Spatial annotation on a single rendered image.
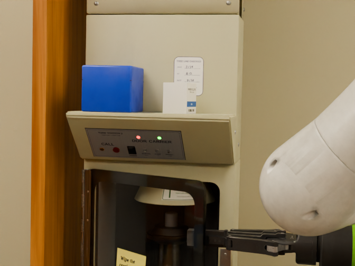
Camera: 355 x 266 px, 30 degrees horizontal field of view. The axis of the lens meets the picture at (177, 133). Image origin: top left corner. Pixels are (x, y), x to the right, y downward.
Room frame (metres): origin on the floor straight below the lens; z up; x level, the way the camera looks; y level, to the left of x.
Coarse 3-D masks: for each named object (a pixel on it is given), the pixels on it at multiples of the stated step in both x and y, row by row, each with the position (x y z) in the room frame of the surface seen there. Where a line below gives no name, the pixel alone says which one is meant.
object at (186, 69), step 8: (176, 56) 1.36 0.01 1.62; (184, 56) 1.35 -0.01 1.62; (192, 56) 1.35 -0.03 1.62; (200, 56) 1.35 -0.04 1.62; (176, 64) 1.36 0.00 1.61; (184, 64) 1.35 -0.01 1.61; (192, 64) 1.35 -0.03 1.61; (200, 64) 1.35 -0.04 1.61; (176, 72) 1.36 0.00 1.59; (184, 72) 1.35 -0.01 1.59; (192, 72) 1.35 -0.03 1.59; (200, 72) 1.35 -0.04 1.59; (176, 80) 1.36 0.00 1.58; (184, 80) 1.35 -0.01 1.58; (192, 80) 1.35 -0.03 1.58; (200, 80) 1.35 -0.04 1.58; (200, 88) 1.35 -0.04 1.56
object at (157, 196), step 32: (96, 192) 1.36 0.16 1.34; (128, 192) 1.30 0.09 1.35; (160, 192) 1.26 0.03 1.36; (192, 192) 1.21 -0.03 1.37; (96, 224) 1.36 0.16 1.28; (128, 224) 1.30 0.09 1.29; (160, 224) 1.25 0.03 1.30; (192, 224) 1.21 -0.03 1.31; (96, 256) 1.36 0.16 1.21; (160, 256) 1.25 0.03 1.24; (192, 256) 1.21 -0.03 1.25
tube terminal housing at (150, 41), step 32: (96, 32) 1.39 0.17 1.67; (128, 32) 1.38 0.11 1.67; (160, 32) 1.36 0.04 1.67; (192, 32) 1.35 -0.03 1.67; (224, 32) 1.34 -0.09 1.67; (96, 64) 1.39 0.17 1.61; (128, 64) 1.38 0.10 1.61; (160, 64) 1.36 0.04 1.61; (224, 64) 1.34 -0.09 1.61; (160, 96) 1.36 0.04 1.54; (224, 96) 1.34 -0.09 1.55; (96, 160) 1.39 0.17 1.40; (128, 160) 1.38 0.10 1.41; (224, 192) 1.34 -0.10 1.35; (224, 224) 1.34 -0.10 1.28
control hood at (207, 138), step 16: (80, 112) 1.28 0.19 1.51; (96, 112) 1.27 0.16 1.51; (112, 112) 1.27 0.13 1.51; (144, 112) 1.30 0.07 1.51; (160, 112) 1.33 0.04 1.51; (80, 128) 1.30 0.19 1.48; (112, 128) 1.29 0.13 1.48; (128, 128) 1.28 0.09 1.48; (144, 128) 1.27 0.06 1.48; (160, 128) 1.26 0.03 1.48; (176, 128) 1.26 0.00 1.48; (192, 128) 1.25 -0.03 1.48; (208, 128) 1.25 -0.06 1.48; (224, 128) 1.24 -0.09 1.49; (80, 144) 1.33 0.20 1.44; (192, 144) 1.28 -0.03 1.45; (208, 144) 1.28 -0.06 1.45; (224, 144) 1.27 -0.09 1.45; (144, 160) 1.35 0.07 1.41; (160, 160) 1.33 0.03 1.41; (176, 160) 1.33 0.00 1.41; (192, 160) 1.32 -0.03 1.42; (208, 160) 1.31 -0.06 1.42; (224, 160) 1.31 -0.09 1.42
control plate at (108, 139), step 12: (96, 132) 1.30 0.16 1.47; (108, 132) 1.29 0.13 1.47; (120, 132) 1.29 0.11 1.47; (132, 132) 1.28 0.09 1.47; (144, 132) 1.28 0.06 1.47; (156, 132) 1.27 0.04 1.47; (168, 132) 1.27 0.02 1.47; (180, 132) 1.26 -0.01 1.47; (96, 144) 1.33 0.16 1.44; (108, 144) 1.32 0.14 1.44; (120, 144) 1.31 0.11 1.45; (132, 144) 1.31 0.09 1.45; (144, 144) 1.30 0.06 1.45; (156, 144) 1.30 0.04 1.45; (168, 144) 1.29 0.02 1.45; (180, 144) 1.29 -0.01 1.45; (96, 156) 1.35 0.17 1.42; (108, 156) 1.35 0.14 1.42; (120, 156) 1.34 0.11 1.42; (132, 156) 1.34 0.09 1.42; (144, 156) 1.33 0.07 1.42; (156, 156) 1.33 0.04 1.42; (168, 156) 1.32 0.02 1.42; (180, 156) 1.31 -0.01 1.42
